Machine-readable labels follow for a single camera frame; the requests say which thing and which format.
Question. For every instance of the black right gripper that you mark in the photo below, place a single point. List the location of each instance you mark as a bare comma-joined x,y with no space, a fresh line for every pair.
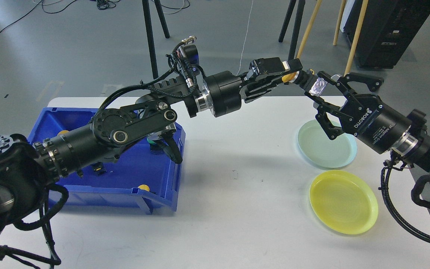
377,123

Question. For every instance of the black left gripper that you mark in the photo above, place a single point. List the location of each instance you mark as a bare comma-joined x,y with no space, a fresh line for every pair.
220,92

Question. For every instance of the green push button front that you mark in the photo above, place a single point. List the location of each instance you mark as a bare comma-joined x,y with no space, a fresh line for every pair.
98,168

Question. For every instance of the green push button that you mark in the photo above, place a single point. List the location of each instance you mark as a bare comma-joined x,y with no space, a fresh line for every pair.
98,168
155,148

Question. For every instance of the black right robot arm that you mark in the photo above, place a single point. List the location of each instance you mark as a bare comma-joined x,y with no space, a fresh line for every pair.
411,150

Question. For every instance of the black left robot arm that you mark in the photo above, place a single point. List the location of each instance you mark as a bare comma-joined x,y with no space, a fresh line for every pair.
29,193

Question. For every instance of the light green plate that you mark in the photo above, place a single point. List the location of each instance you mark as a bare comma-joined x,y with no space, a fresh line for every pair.
323,152

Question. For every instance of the yellow plate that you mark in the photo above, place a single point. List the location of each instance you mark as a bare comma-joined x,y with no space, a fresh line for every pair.
343,202

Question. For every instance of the green push button back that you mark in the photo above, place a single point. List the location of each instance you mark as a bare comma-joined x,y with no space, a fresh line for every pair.
155,148

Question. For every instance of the yellow push button front edge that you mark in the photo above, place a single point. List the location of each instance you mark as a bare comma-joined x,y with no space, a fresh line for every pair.
145,187

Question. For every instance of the black tripod right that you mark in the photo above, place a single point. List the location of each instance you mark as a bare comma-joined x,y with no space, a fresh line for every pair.
300,5

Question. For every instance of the black tripod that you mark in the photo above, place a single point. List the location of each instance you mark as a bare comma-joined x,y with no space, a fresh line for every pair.
300,5
149,31

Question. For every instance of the black box cabinet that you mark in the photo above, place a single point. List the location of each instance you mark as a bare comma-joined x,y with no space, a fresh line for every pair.
388,28

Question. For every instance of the black tripod left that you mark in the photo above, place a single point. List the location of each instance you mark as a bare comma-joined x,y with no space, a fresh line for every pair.
149,31

